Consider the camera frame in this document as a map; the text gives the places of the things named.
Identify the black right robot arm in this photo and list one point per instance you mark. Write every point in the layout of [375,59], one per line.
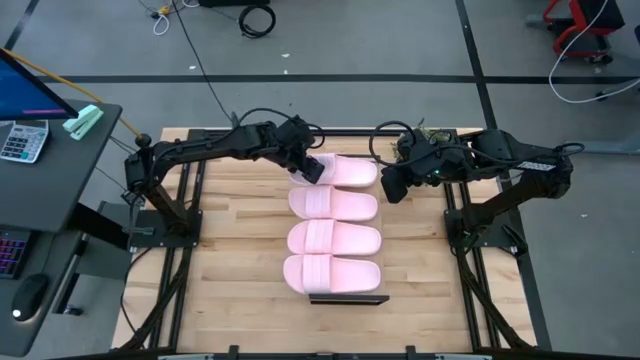
[510,150]

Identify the mint green stapler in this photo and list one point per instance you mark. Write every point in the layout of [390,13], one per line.
[82,121]

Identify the black frame wooden shelf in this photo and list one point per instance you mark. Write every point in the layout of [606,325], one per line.
[350,299]

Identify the grey table base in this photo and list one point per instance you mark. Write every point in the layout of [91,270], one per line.
[600,146]

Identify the black aluminium table frame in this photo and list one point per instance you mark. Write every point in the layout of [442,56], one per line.
[350,132]

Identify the pink foam slide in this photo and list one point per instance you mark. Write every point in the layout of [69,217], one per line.
[335,274]
[330,202]
[350,170]
[335,236]

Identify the dark grey desk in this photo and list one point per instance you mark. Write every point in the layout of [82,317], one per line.
[45,190]

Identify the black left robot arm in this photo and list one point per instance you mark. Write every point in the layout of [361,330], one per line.
[210,145]

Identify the black computer mouse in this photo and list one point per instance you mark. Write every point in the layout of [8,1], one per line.
[29,297]

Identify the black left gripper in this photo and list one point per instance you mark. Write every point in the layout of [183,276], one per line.
[292,140]

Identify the black floor box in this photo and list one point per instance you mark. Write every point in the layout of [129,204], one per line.
[235,2]

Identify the backlit black keyboard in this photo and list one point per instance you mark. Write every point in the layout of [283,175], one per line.
[12,252]

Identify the computer monitor blue screen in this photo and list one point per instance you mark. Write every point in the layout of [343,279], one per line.
[25,95]

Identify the green potted plant black pot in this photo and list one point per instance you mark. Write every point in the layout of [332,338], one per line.
[431,134]

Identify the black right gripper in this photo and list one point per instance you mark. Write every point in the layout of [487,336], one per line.
[435,160]

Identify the red black cart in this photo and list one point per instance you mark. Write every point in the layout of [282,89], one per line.
[600,15]

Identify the grey calculator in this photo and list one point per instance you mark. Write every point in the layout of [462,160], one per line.
[22,142]

